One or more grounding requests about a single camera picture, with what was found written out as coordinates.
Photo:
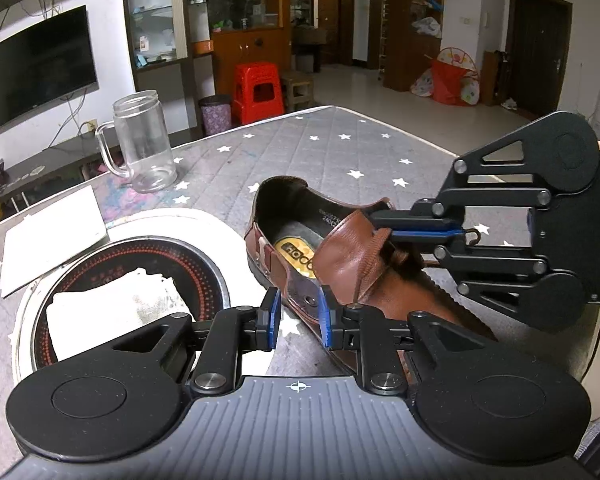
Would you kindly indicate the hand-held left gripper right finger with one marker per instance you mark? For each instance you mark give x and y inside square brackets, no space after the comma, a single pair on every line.
[325,322]

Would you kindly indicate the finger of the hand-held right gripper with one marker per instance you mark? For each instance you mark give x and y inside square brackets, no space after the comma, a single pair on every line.
[420,233]
[480,260]

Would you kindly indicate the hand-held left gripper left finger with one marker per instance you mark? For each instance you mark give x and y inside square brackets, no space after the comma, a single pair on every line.
[275,320]

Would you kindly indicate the brown shoelace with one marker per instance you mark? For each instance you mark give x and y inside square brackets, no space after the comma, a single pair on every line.
[431,263]

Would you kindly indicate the brown leather shoe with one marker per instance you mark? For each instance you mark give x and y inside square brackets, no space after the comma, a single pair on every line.
[350,255]

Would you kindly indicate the round induction cooktop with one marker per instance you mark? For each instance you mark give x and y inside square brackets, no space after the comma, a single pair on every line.
[190,270]

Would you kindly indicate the grey star-print quilted mat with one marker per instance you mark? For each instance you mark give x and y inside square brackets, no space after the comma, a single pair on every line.
[305,170]

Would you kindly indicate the red children's play tent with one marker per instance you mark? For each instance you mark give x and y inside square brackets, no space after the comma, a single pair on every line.
[445,80]

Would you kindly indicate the white cloth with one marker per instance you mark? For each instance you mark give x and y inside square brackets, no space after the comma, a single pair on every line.
[110,310]

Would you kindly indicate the wooden shelf cabinet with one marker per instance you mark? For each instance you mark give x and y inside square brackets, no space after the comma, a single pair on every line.
[405,60]

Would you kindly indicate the dark wooden door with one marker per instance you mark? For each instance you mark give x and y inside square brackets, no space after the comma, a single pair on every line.
[535,60]

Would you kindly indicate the small wooden stool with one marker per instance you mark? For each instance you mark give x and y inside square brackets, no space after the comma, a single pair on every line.
[297,85]

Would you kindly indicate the white plastic bag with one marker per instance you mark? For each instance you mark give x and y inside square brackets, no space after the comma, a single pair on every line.
[426,27]

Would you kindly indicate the clear glass mug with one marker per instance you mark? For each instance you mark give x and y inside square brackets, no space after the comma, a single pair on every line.
[145,160]

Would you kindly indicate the purple trash bin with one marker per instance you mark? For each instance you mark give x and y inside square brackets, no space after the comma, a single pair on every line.
[215,117]

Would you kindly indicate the red plastic stool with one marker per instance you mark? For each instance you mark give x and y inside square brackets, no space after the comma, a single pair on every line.
[257,75]

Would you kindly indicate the brown panelled door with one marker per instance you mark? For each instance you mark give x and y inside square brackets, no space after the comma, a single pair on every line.
[327,15]

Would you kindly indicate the white paper sheet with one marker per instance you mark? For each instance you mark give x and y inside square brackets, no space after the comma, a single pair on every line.
[50,240]

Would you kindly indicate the wooden display cabinet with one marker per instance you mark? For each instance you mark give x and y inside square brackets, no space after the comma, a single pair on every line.
[250,55]

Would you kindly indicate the dark television stand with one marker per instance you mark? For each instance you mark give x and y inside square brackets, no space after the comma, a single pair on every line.
[55,160]

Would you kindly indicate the orange box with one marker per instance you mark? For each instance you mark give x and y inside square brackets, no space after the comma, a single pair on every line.
[203,47]

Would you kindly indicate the glass shelf display unit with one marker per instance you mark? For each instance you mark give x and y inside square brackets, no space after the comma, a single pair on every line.
[155,20]

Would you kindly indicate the black flat television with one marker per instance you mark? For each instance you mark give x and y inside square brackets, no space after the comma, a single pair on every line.
[30,70]

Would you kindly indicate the wall power outlet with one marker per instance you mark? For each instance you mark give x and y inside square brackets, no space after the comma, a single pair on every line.
[93,126]

